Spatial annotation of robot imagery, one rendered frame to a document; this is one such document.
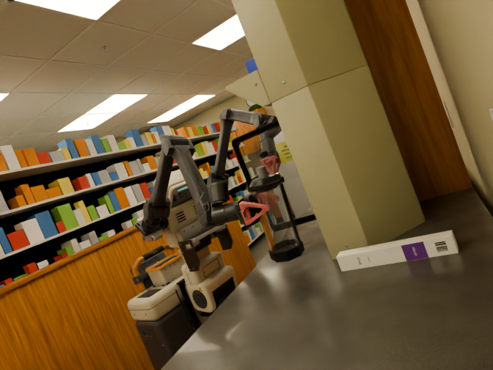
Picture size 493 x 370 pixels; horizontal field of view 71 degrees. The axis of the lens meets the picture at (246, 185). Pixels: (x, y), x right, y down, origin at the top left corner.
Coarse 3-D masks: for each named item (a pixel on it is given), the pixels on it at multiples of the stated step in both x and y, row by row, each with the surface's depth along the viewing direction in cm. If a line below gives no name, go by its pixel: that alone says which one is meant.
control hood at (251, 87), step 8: (256, 72) 95; (240, 80) 98; (248, 80) 97; (256, 80) 96; (232, 88) 100; (240, 88) 98; (248, 88) 97; (256, 88) 96; (264, 88) 96; (240, 96) 99; (248, 96) 98; (256, 96) 97; (264, 96) 96; (264, 104) 96
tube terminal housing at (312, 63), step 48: (240, 0) 93; (288, 0) 90; (336, 0) 94; (288, 48) 90; (336, 48) 94; (288, 96) 93; (336, 96) 93; (288, 144) 96; (336, 144) 92; (384, 144) 96; (336, 192) 94; (384, 192) 95; (336, 240) 96; (384, 240) 95
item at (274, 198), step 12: (276, 180) 95; (252, 192) 96; (264, 192) 95; (276, 192) 95; (276, 204) 95; (264, 216) 97; (276, 216) 95; (288, 216) 97; (264, 228) 99; (276, 228) 96; (288, 228) 97; (276, 240) 97; (288, 240) 97; (276, 252) 98
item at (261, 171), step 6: (258, 168) 97; (264, 168) 97; (258, 174) 97; (264, 174) 97; (270, 174) 100; (276, 174) 97; (252, 180) 99; (258, 180) 96; (264, 180) 95; (270, 180) 95; (252, 186) 96
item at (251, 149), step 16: (256, 128) 132; (272, 128) 129; (240, 144) 136; (256, 144) 133; (272, 144) 130; (256, 160) 134; (272, 160) 132; (288, 160) 129; (256, 176) 136; (288, 176) 131; (288, 192) 132; (304, 192) 129; (304, 208) 131
